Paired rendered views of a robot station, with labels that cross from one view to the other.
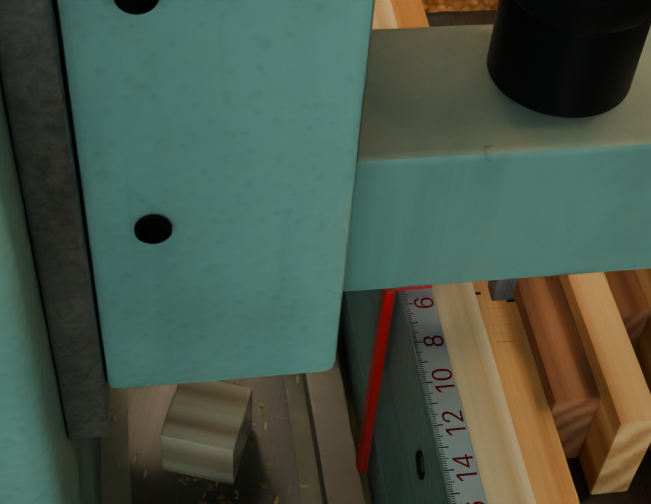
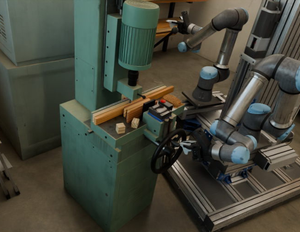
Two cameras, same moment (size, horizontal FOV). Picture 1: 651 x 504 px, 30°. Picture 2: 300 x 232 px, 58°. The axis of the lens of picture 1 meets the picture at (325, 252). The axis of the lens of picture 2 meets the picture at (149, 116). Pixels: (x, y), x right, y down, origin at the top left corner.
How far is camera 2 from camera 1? 1.34 m
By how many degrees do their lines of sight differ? 39
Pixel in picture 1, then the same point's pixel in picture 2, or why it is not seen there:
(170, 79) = (107, 66)
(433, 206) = (121, 86)
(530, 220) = (125, 90)
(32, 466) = (95, 83)
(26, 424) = (96, 80)
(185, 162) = (107, 72)
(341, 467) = not seen: hidden behind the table
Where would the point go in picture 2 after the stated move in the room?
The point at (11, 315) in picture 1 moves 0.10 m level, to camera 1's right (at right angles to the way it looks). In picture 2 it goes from (96, 72) to (104, 80)
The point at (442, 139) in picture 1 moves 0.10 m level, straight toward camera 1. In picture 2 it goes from (122, 82) to (106, 84)
